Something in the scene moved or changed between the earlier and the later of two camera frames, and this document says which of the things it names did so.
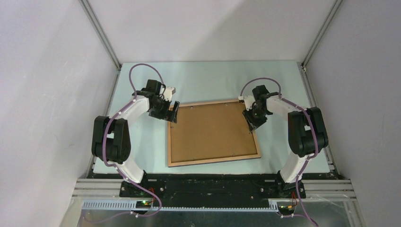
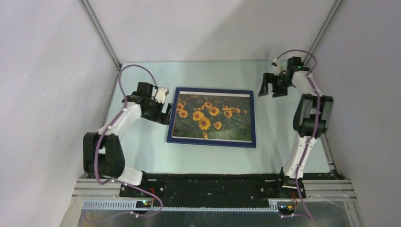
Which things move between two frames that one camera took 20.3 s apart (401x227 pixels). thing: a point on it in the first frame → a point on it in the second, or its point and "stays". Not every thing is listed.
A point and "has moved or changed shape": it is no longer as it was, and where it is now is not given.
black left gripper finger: x=173 y=114 → x=165 y=118
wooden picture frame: x=210 y=133 has moved or changed shape
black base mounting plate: x=211 y=190 stays
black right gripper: x=252 y=124 → x=270 y=78
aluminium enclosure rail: x=100 y=33 stays
